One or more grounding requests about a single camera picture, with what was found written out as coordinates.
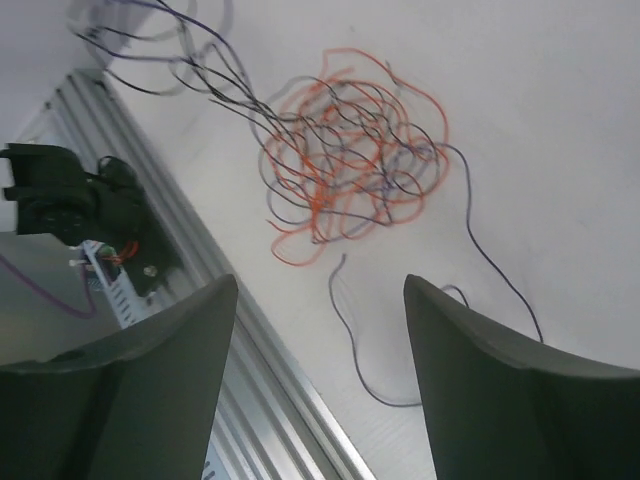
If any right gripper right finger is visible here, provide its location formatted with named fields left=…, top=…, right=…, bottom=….
left=403, top=275, right=639, bottom=479

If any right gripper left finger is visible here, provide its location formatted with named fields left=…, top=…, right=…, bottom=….
left=1, top=275, right=238, bottom=479

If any purple thin cable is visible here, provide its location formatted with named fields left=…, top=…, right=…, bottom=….
left=159, top=0, right=545, bottom=408

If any orange red thin cable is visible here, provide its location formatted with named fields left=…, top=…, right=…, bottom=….
left=258, top=47, right=450, bottom=268

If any black thin cable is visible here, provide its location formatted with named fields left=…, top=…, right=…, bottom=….
left=69, top=0, right=441, bottom=231

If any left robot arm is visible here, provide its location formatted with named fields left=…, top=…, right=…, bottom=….
left=1, top=143, right=150, bottom=250

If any white slotted cable duct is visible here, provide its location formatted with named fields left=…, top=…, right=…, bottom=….
left=81, top=241, right=150, bottom=329

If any aluminium mounting rail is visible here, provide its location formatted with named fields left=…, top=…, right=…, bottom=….
left=18, top=70, right=374, bottom=479

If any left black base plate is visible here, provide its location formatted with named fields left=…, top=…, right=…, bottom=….
left=122, top=205, right=182, bottom=297

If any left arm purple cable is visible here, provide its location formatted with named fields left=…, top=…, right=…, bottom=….
left=0, top=254, right=97, bottom=319

